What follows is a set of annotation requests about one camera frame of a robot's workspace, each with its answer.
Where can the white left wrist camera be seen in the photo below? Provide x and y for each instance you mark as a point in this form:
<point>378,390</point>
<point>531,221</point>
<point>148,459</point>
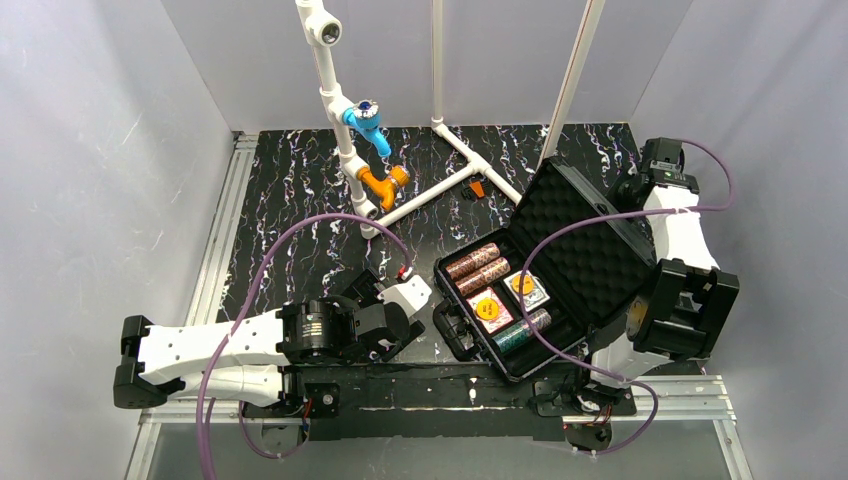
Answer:
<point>411,292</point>

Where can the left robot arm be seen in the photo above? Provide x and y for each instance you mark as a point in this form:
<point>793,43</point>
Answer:
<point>256,360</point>

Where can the yellow dealer button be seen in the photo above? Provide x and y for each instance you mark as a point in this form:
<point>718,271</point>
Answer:
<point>487,309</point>
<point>523,285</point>

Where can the orange black small clip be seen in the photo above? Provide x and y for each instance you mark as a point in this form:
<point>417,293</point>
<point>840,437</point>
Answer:
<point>476,189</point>

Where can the blue playing card deck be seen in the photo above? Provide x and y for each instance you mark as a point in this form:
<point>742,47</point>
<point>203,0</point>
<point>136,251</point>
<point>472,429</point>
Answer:
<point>532,302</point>

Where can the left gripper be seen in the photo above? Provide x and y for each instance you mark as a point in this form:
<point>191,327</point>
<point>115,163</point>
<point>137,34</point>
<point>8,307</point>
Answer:
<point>395,324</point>

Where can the aluminium rail frame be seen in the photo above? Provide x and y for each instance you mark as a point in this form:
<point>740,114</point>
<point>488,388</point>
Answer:
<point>205,299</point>

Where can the lower orange chip row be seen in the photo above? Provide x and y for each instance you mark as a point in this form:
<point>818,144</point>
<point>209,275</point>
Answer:
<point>483,276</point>

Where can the red playing card deck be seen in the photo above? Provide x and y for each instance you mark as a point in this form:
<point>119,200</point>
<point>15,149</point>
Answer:
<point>505,318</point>

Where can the blue faucet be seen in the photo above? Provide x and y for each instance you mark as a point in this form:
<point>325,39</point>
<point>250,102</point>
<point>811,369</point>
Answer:
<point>365,118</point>

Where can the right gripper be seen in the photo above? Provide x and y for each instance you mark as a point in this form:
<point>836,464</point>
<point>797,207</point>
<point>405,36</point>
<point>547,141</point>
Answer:
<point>662,165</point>

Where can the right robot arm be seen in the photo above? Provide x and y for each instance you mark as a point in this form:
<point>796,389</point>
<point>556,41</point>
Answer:
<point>679,313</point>

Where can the orange chip row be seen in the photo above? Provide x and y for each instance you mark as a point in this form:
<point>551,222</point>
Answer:
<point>473,261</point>
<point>483,276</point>

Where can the upper orange chip row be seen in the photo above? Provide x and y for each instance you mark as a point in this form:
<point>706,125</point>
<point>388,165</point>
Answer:
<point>473,261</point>

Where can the orange faucet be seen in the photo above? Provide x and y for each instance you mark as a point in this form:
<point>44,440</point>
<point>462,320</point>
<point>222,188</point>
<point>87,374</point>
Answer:
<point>387,188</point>

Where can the white angled pole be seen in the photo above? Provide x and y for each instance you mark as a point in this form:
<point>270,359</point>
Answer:
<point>579,54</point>

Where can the black plastic poker case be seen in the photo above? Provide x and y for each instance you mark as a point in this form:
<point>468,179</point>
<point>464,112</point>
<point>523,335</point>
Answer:
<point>591,273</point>

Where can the green poker chip stack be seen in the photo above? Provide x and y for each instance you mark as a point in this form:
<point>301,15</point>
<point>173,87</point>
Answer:
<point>519,333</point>

